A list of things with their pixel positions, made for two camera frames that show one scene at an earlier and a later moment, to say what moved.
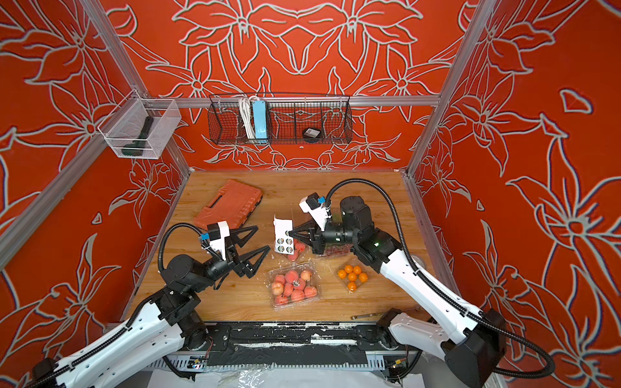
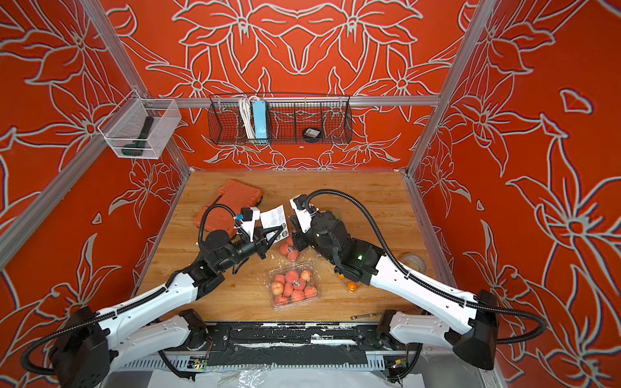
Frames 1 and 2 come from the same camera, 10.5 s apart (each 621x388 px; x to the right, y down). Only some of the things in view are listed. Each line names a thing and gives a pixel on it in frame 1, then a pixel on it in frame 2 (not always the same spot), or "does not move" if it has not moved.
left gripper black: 232,262 to 262,242
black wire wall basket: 288,117 does not move
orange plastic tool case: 234,204 does not move
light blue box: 259,119 does not move
